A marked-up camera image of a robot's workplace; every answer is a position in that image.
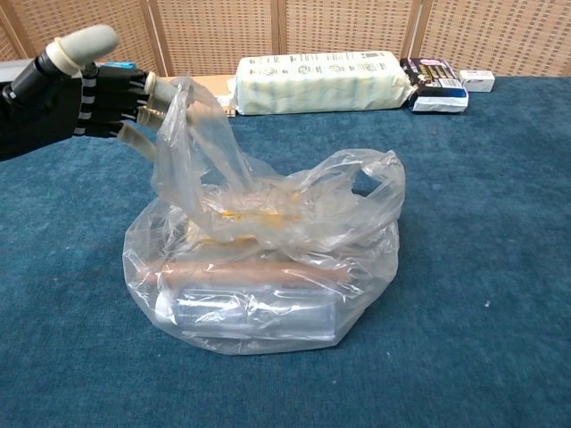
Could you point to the black and purple pad pack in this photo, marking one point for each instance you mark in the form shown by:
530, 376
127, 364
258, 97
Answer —
437, 84

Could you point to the blue felt table cover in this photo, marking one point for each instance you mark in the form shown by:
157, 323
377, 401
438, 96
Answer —
468, 267

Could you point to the blue cookie box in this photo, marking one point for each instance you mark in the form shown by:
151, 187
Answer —
120, 65

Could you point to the yellow snack packet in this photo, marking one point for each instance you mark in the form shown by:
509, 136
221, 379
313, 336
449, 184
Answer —
267, 217

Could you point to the woven bamboo folding screen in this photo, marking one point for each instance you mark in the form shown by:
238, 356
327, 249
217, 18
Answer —
348, 31

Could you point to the copper coloured tube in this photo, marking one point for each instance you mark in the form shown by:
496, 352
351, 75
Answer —
250, 273

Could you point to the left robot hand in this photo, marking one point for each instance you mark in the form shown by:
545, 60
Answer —
44, 111

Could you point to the small white box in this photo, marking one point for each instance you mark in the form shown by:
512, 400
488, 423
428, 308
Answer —
477, 81

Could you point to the long white tissue pack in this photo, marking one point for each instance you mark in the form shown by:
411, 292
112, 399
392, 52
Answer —
321, 84

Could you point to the clear plastic bag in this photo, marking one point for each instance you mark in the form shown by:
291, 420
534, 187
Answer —
214, 178

